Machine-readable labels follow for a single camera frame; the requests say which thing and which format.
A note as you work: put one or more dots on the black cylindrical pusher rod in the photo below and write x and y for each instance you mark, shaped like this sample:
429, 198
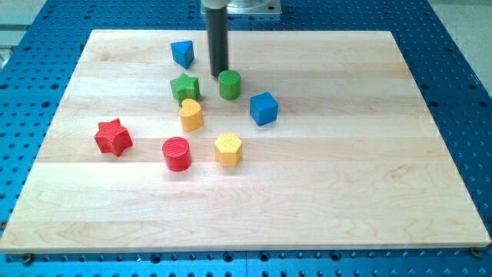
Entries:
217, 29

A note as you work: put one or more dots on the red star block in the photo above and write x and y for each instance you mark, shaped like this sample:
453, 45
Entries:
112, 137

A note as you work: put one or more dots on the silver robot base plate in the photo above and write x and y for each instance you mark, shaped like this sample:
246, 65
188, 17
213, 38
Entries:
245, 8

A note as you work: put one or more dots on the green cylinder block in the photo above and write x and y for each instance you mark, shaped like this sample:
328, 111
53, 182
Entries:
229, 84

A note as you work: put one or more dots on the red cylinder block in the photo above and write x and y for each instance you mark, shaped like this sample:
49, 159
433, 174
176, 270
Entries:
177, 154

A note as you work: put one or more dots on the yellow hexagon block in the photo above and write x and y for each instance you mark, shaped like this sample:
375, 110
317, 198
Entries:
228, 149

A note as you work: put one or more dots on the blue cube block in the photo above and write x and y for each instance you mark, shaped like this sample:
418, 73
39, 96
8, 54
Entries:
263, 108

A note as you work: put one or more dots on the white rod mount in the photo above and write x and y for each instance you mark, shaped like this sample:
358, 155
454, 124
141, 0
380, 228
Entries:
215, 4

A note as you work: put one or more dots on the blue triangle block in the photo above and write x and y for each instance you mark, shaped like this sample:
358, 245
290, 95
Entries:
183, 53

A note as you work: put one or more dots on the green star block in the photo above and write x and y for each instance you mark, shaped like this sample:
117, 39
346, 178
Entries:
184, 87

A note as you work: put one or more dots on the light wooden board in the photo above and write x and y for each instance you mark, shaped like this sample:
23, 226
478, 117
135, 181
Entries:
353, 161

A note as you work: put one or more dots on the yellow heart block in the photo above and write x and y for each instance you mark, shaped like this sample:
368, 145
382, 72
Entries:
191, 115

